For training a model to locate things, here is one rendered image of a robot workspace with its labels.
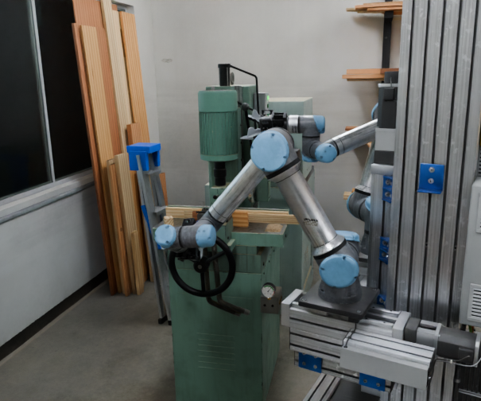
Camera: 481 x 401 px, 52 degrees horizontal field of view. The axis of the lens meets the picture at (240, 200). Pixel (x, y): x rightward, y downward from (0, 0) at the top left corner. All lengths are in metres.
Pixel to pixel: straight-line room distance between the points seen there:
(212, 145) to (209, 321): 0.81
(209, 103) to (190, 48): 2.58
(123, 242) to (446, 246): 2.48
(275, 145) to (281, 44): 3.09
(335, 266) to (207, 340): 1.06
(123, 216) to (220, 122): 1.64
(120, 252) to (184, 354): 1.37
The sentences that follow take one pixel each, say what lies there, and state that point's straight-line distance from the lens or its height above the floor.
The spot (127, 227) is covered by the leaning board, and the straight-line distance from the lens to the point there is 3.66.
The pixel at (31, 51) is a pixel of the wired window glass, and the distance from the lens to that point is 3.46.
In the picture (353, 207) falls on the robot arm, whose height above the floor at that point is 0.99.
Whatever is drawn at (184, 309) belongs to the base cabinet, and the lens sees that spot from 2.39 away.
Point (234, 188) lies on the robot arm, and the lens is 1.68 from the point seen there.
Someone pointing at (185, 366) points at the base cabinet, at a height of 0.21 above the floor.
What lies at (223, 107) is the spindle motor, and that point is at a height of 1.43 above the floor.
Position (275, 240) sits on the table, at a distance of 2.15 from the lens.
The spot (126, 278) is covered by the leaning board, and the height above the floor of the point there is 0.14.
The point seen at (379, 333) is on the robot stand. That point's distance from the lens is 1.73.
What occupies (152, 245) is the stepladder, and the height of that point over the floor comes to 0.53.
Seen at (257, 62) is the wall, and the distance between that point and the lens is 4.55.
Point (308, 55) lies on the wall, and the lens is 4.48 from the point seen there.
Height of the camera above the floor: 1.57
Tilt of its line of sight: 14 degrees down
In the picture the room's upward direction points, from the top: 1 degrees counter-clockwise
